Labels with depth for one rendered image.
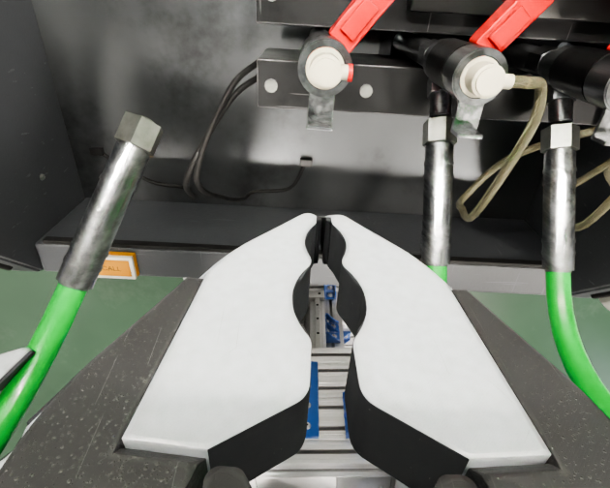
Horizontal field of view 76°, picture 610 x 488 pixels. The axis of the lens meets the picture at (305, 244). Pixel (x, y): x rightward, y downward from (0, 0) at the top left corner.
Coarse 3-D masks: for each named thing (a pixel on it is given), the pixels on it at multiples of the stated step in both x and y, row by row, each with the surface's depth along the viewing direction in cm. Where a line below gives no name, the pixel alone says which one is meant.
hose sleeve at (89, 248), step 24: (120, 144) 20; (120, 168) 20; (96, 192) 20; (120, 192) 20; (96, 216) 20; (120, 216) 21; (72, 240) 20; (96, 240) 20; (72, 264) 20; (96, 264) 20; (72, 288) 20
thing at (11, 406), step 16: (64, 288) 20; (48, 304) 20; (64, 304) 20; (80, 304) 20; (48, 320) 19; (64, 320) 20; (48, 336) 19; (64, 336) 20; (48, 352) 19; (32, 368) 19; (48, 368) 19; (16, 384) 18; (32, 384) 19; (0, 400) 18; (16, 400) 18; (32, 400) 19; (0, 416) 18; (16, 416) 18; (0, 432) 17; (0, 448) 17
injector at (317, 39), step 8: (312, 32) 33; (320, 32) 23; (312, 40) 20; (320, 40) 19; (328, 40) 19; (336, 40) 20; (304, 48) 20; (312, 48) 19; (336, 48) 19; (344, 48) 19; (304, 56) 20; (344, 56) 20; (304, 64) 20; (304, 72) 20; (304, 80) 20; (344, 80) 20; (312, 88) 20; (336, 88) 20; (320, 96) 21; (328, 96) 21
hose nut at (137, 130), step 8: (128, 112) 20; (128, 120) 20; (136, 120) 20; (144, 120) 20; (120, 128) 20; (128, 128) 20; (136, 128) 20; (144, 128) 20; (152, 128) 21; (160, 128) 21; (120, 136) 20; (128, 136) 20; (136, 136) 20; (144, 136) 20; (152, 136) 21; (160, 136) 22; (136, 144) 20; (144, 144) 21; (152, 144) 21; (152, 152) 21
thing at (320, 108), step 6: (312, 84) 21; (312, 96) 21; (312, 102) 21; (318, 102) 21; (324, 102) 21; (330, 102) 21; (312, 108) 21; (318, 108) 21; (324, 108) 21; (330, 108) 21; (312, 114) 21; (318, 114) 21; (324, 114) 21; (330, 114) 21; (318, 120) 22; (324, 120) 22; (330, 120) 22
